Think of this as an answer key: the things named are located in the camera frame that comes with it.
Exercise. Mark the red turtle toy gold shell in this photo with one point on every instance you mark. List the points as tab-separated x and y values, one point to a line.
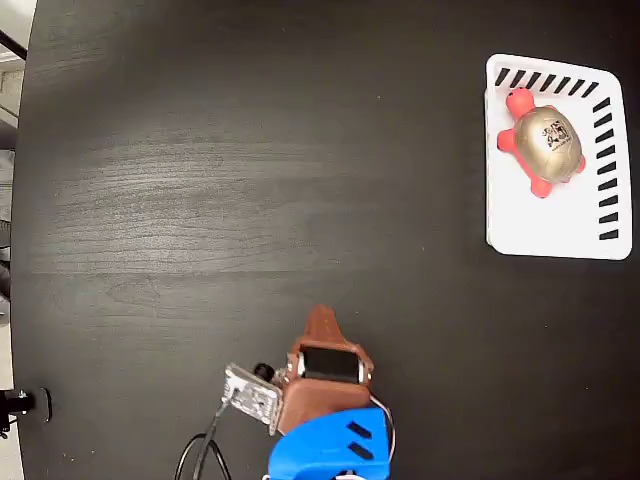
547	145

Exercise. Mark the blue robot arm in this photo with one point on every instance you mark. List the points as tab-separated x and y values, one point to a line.
325	445

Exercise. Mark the white plastic basket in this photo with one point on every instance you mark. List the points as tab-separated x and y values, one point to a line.
540	225

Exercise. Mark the black table clamp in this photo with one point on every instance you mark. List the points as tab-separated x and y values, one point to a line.
35	404

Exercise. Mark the black metal bar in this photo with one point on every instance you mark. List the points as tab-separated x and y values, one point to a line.
12	44

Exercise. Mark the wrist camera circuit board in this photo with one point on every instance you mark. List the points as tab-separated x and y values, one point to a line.
250	395

